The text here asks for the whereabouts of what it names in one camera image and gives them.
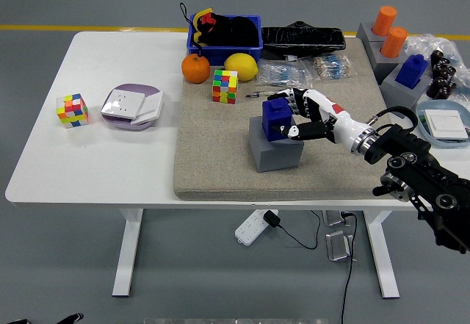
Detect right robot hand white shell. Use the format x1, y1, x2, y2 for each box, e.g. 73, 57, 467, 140
270, 87, 369, 152

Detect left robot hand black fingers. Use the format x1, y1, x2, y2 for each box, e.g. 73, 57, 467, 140
6, 312, 85, 324

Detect blue square seal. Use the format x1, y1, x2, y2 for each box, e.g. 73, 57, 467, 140
261, 98, 294, 143
394, 54, 430, 90

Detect grey seal holder block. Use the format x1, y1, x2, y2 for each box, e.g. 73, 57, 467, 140
366, 39, 409, 85
379, 65, 433, 120
355, 21, 386, 46
248, 115, 306, 173

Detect orange cylinder seal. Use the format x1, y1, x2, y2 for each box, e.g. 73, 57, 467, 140
380, 26, 408, 59
372, 5, 398, 37

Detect white table leg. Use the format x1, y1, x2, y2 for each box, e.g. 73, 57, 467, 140
112, 209, 144, 298
363, 210, 400, 299

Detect black wrapped long object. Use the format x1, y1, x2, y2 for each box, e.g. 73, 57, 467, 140
260, 20, 347, 60

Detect clear crumpled plastic bag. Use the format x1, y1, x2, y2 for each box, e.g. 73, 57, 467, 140
403, 32, 470, 103

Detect yellow lemon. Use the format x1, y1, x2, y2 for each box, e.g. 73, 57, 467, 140
223, 52, 259, 82

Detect black power adapter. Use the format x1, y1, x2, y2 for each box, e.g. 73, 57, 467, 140
263, 209, 282, 228

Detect stickerless colourful puzzle cube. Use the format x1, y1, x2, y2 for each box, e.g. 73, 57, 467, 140
211, 68, 239, 105

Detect grey-brown mat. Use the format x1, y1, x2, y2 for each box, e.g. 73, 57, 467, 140
171, 37, 413, 202

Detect black cloth bundle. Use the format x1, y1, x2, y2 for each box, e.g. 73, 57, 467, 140
205, 14, 260, 48

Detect white power strip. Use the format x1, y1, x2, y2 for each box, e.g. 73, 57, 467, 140
234, 209, 279, 247

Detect blue plastic bin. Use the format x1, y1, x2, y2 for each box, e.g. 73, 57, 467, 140
186, 14, 264, 68

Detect orange fruit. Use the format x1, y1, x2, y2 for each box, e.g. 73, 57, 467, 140
181, 53, 212, 84

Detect yellow black red toy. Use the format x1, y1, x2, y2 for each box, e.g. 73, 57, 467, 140
191, 7, 217, 46

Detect white-edged colourful puzzle cube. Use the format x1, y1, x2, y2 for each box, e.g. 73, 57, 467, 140
56, 93, 90, 129

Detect purple plate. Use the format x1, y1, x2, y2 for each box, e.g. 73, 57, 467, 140
100, 83, 164, 132

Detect black power cable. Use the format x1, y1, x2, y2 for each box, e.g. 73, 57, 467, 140
339, 211, 359, 324

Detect clear metal bracket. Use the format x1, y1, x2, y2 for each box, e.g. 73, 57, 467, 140
325, 230, 355, 263
322, 209, 352, 228

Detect white wall switch panel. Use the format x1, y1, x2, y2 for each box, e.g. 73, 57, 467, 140
423, 109, 469, 141
130, 91, 164, 126

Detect black adapter cable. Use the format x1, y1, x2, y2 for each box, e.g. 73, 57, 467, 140
277, 209, 322, 251

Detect black strap cord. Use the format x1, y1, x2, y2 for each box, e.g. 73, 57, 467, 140
178, 1, 205, 59

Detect white wall socket panel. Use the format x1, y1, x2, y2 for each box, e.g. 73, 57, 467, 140
101, 89, 147, 120

